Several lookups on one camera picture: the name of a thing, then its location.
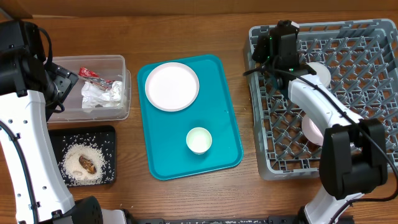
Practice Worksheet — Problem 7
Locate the grey bowl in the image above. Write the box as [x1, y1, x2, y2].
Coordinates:
[307, 62, 331, 88]

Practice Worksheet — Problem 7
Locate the red foil wrapper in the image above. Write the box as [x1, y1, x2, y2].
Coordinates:
[78, 67, 114, 91]

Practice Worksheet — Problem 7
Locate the white napkin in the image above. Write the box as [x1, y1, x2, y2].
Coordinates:
[81, 81, 123, 108]

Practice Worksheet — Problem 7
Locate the pink bowl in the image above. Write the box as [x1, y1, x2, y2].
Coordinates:
[302, 115, 323, 146]

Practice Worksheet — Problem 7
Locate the large pink plate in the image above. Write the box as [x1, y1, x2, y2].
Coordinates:
[145, 62, 200, 112]

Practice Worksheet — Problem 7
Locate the gold foil wrapper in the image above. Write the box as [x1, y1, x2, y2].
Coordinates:
[78, 156, 96, 174]

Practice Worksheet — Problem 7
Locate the pale green cup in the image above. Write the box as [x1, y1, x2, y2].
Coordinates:
[186, 127, 213, 155]

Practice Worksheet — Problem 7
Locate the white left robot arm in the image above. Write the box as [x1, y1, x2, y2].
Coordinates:
[1, 20, 134, 223]

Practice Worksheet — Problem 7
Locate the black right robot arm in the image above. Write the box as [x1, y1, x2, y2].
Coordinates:
[252, 20, 397, 223]

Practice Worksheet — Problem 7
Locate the clear plastic bin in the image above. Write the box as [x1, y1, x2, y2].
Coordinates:
[49, 55, 131, 123]

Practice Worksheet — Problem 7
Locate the black tray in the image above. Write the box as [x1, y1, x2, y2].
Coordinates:
[48, 124, 117, 187]

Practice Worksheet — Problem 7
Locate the white rice pile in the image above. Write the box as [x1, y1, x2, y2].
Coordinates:
[57, 133, 116, 187]

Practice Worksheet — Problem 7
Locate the teal plastic tray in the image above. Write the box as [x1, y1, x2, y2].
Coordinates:
[137, 54, 244, 180]

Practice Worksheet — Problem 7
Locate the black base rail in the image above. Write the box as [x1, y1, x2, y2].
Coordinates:
[127, 215, 304, 224]

